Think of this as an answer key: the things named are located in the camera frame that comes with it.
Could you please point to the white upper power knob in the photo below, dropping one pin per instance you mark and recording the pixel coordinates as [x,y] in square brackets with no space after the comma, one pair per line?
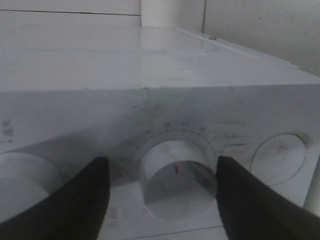
[25,180]

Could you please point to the round door release button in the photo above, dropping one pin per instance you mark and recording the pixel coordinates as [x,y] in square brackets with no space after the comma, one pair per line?
[278,158]

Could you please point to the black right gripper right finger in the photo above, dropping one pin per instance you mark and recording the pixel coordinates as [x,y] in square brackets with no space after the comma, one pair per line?
[250,210]

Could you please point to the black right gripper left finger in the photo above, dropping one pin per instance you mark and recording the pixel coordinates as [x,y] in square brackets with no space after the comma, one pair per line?
[74,212]

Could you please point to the white microwave oven body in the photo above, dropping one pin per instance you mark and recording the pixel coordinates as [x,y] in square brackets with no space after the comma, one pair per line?
[70,93]

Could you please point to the white timer knob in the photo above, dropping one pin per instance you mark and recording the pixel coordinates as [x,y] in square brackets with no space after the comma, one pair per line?
[176,180]

